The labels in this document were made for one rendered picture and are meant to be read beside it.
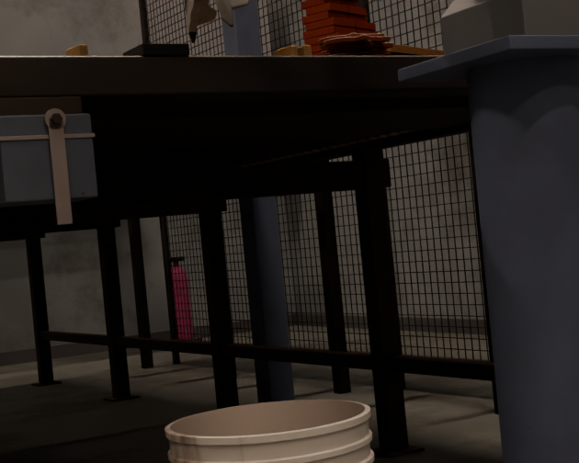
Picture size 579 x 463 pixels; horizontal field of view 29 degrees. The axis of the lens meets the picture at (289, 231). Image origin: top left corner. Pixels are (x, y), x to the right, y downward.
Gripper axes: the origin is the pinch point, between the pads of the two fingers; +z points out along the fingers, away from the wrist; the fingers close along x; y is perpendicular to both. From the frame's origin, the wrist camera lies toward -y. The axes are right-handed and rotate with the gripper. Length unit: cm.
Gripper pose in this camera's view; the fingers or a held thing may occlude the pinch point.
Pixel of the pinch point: (208, 36)
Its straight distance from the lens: 205.9
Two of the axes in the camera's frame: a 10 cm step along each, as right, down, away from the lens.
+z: 1.1, 9.9, 0.1
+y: 8.5, -1.0, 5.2
